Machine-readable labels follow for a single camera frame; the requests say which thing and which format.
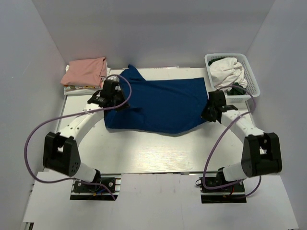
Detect blue t shirt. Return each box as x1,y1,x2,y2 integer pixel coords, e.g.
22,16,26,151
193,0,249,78
104,65,208,135

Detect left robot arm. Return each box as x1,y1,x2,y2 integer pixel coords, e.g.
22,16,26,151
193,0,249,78
43,80,129,191

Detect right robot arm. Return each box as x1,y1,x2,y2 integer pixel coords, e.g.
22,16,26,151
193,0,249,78
201,90,282,191

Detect pink folded t shirt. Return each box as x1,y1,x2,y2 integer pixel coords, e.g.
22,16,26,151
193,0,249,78
60,57,107,87

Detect white crumpled t shirt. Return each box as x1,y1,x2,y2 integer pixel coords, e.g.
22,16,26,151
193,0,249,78
209,56,248,91

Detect white plastic basket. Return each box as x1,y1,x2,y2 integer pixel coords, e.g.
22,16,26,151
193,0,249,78
204,53,260,104

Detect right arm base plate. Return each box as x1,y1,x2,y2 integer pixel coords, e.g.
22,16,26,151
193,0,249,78
195,177,247,204

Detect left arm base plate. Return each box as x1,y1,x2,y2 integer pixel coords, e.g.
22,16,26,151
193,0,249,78
70,174,122,201

